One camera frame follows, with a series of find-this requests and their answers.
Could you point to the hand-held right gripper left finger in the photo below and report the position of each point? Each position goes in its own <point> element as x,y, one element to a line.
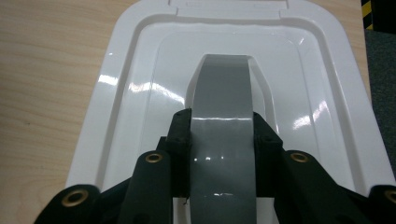
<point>180,140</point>

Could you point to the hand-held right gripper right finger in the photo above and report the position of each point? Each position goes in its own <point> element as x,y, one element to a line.
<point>264,140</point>

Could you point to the black yellow striped stand base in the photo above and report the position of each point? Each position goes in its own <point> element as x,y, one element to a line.
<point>366,12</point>

